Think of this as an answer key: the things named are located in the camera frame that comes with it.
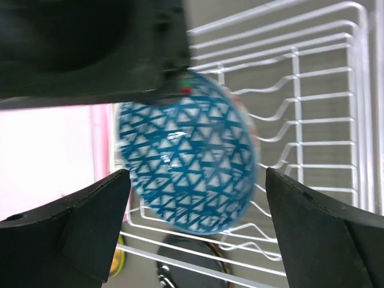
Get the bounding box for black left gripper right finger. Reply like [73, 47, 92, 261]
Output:
[265, 167, 383, 288]

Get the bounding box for red white patterned bowl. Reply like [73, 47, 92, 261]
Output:
[116, 70, 260, 235]

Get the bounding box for white wire dish rack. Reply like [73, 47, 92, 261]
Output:
[107, 1, 383, 287]

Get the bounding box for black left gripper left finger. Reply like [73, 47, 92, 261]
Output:
[1, 169, 130, 288]

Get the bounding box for black plate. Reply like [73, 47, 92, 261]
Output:
[156, 235, 233, 288]

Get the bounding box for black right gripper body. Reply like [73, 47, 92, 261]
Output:
[1, 0, 191, 109]

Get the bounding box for lime green plate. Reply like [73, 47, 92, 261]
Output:
[109, 249, 125, 278]

